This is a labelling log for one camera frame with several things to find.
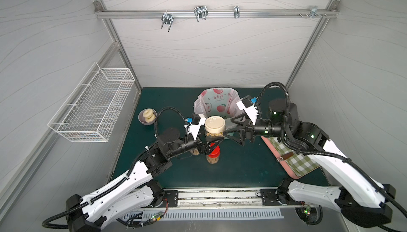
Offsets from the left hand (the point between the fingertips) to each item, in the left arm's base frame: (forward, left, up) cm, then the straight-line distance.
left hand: (217, 134), depth 60 cm
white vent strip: (-23, +5, -33) cm, 40 cm away
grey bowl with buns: (+26, +42, -26) cm, 56 cm away
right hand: (+1, -3, +5) cm, 6 cm away
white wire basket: (+10, +55, -1) cm, 56 cm away
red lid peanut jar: (+2, +1, -31) cm, 31 cm away
